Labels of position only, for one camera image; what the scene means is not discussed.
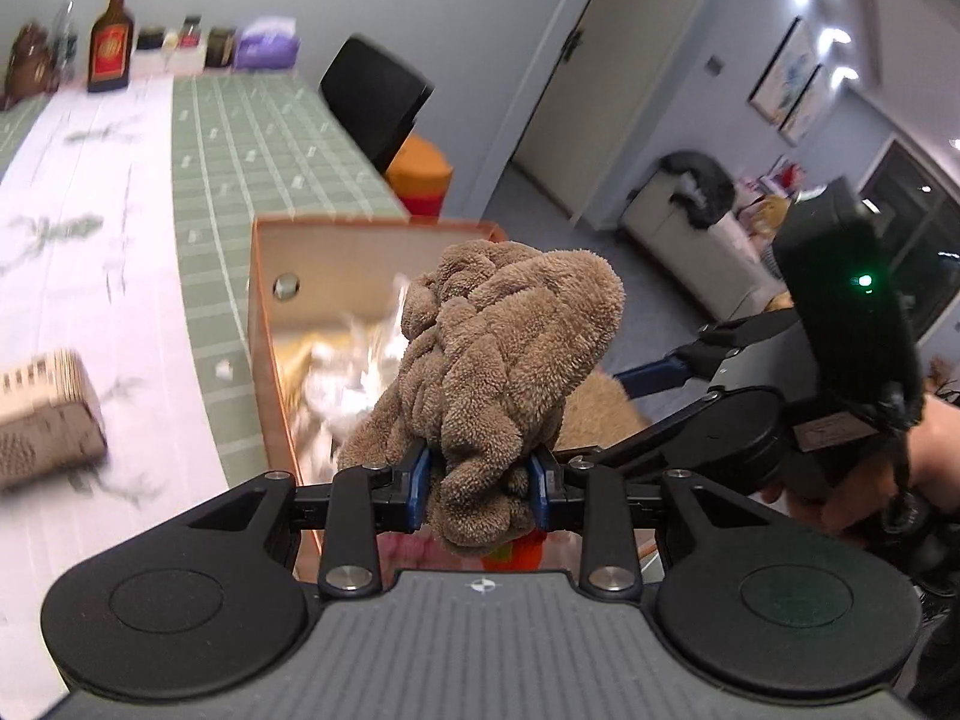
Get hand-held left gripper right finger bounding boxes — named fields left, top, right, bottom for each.
left=525, top=452, right=760, bottom=601

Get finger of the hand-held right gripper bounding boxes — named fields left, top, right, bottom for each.
left=613, top=311, right=805, bottom=398
left=568, top=388, right=726, bottom=479

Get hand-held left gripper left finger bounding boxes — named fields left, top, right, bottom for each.
left=187, top=444, right=433, bottom=601

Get brown sponge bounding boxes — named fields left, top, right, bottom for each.
left=556, top=373, right=647, bottom=455

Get pink white crocheted pouch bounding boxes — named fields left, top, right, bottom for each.
left=379, top=532, right=452, bottom=569

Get orange crocheted fruit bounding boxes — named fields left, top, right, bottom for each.
left=478, top=529, right=544, bottom=573

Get clear plastic bag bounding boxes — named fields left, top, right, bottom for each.
left=296, top=274, right=422, bottom=460

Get brown towel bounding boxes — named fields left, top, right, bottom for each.
left=337, top=238, right=626, bottom=560

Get orange cardboard box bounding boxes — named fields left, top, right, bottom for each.
left=247, top=216, right=662, bottom=578

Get person's right hand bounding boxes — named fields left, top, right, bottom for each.
left=757, top=394, right=960, bottom=542

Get window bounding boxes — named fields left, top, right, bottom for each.
left=857, top=136, right=960, bottom=355

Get colourful plush toys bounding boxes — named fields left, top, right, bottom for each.
left=738, top=156, right=800, bottom=257

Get white sofa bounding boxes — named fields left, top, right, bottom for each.
left=618, top=165, right=790, bottom=321

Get dark cloth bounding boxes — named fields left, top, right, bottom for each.
left=658, top=150, right=740, bottom=231

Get orange stool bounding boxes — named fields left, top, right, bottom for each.
left=385, top=133, right=455, bottom=223

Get plain white door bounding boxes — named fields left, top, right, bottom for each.
left=513, top=0, right=740, bottom=227

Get woven wicker basket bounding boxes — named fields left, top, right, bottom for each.
left=0, top=349, right=108, bottom=493

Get black chair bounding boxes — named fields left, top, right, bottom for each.
left=318, top=34, right=437, bottom=175

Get purple tissue pack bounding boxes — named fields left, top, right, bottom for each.
left=233, top=15, right=302, bottom=71

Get white box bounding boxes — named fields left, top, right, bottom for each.
left=131, top=43, right=208, bottom=80

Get brown liquor bottle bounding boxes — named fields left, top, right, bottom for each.
left=86, top=0, right=137, bottom=94

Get clear water bottle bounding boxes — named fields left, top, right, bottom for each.
left=54, top=0, right=80, bottom=85

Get brown glass jug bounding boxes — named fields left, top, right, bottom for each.
left=3, top=22, right=62, bottom=104

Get small framed wall picture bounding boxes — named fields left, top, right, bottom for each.
left=778, top=64, right=824, bottom=148

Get large framed wall picture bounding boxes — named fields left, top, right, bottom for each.
left=747, top=17, right=804, bottom=122

